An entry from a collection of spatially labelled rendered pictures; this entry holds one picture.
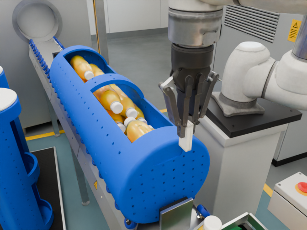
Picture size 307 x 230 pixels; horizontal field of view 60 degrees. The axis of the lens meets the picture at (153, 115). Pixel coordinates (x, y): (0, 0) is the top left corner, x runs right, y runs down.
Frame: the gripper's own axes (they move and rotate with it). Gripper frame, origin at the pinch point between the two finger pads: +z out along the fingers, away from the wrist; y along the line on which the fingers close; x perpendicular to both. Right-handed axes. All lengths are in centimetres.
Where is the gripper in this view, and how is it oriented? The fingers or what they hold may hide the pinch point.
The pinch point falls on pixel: (185, 134)
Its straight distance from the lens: 58.2
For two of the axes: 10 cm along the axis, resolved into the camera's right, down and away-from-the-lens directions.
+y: 8.7, -2.6, 4.1
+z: 0.0, 8.5, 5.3
